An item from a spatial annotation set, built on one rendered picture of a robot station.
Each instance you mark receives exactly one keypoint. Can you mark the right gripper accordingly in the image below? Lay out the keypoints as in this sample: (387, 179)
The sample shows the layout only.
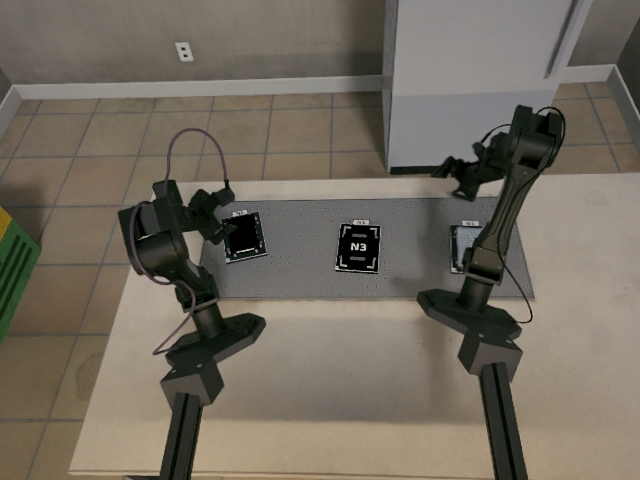
(466, 173)

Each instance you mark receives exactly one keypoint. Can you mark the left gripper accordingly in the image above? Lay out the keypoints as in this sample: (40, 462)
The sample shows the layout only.
(202, 208)

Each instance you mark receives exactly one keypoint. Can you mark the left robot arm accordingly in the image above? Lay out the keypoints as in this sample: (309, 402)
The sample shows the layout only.
(158, 250)

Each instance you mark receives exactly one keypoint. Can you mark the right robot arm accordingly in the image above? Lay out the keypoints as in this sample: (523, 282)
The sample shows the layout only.
(482, 259)

